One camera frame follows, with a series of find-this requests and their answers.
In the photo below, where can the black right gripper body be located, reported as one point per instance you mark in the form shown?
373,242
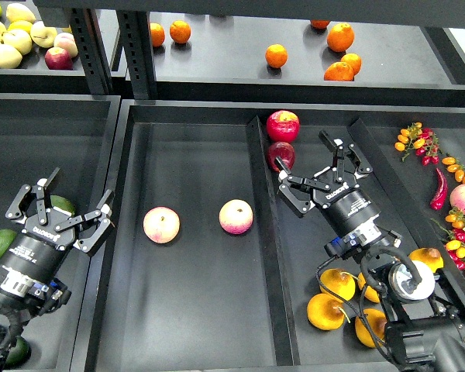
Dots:
350,213

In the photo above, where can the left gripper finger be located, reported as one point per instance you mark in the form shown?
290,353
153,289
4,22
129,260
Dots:
89,231
32,206

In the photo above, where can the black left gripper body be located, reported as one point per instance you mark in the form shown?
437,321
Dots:
35,255

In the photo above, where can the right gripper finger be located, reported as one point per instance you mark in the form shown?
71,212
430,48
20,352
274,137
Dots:
301,193
346,159

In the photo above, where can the yellow pear with stem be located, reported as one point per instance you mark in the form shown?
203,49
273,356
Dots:
326,313

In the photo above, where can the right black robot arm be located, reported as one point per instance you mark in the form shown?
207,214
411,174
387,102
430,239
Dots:
422,331

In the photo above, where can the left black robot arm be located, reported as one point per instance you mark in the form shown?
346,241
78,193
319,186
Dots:
17,310

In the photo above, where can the green avocado behind gripper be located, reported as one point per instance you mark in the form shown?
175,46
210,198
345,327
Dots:
62,205

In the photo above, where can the yellow pear far right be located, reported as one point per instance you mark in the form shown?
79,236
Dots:
429,256

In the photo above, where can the dark avocado bottom left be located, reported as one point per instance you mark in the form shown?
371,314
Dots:
18,354

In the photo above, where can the pale yellow pear front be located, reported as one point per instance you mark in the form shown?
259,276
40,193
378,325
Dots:
10,57

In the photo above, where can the dark red apple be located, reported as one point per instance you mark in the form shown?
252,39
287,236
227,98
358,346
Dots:
283,150

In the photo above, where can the bright red apple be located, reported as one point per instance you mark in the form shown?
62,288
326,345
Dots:
283,126

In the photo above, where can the pink apple left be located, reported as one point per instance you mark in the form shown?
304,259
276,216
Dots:
161,224

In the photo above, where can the pink apple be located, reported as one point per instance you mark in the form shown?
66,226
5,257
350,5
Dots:
161,224
236,216

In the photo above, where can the pink apple right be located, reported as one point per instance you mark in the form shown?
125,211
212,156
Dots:
236,216

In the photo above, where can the orange front right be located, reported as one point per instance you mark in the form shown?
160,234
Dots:
339,71

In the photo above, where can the left black tray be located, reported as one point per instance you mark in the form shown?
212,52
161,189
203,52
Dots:
74,133

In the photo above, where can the black tray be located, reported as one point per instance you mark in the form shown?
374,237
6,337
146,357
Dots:
209,300
74,133

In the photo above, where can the red chili pepper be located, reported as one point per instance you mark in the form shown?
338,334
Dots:
439,198

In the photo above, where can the orange behind front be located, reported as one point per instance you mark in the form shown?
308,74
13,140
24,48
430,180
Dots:
353,60

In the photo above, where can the cherry tomato bunch top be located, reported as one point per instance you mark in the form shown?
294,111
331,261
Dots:
420,141

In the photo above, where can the orange centre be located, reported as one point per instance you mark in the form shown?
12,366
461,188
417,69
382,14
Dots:
276,55

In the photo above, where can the large orange right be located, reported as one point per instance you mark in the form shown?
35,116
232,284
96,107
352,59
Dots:
341,37

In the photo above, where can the orange cherry tomato bunch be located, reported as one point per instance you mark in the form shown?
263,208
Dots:
454,167

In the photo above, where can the cherry tomato bunch bottom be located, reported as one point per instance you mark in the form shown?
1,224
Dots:
453,231

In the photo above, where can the middle black tray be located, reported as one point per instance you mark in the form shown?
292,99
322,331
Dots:
209,300

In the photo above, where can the orange under shelf edge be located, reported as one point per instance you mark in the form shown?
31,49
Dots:
319,24

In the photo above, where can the red apple on shelf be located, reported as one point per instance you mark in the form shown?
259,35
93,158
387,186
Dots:
57,58

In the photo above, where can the pale peach on shelf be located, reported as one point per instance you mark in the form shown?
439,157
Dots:
66,41

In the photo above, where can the yellow lemon on shelf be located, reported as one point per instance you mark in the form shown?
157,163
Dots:
23,25

